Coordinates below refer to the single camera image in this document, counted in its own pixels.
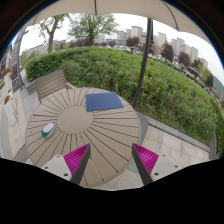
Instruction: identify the dark lamp post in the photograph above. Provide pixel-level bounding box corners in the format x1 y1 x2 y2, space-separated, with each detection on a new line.
14 28 29 89

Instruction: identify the wooden slatted chair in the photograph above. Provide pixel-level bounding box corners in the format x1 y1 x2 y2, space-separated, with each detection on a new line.
34 69 74 101

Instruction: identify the blue mouse pad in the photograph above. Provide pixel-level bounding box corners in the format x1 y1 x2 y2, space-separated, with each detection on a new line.
86 92 123 112

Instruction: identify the green hedge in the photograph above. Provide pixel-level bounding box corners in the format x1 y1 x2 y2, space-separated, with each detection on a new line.
25 47 224 153

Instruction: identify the beige patio umbrella canopy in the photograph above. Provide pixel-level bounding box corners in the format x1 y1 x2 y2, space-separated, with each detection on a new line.
25 0 211 43

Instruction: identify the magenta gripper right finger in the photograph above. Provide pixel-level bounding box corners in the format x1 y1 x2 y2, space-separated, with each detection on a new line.
132 143 159 185

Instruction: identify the dark umbrella pole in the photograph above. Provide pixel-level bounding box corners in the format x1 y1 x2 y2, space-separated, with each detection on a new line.
133 18 153 109

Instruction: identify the round wooden slatted table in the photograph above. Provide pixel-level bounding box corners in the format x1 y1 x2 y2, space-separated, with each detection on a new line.
25 87 141 186

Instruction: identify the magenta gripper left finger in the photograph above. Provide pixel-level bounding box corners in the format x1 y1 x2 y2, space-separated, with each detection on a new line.
64 144 91 185

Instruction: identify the white and teal computer mouse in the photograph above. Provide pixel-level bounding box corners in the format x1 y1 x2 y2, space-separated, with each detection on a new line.
41 123 55 137

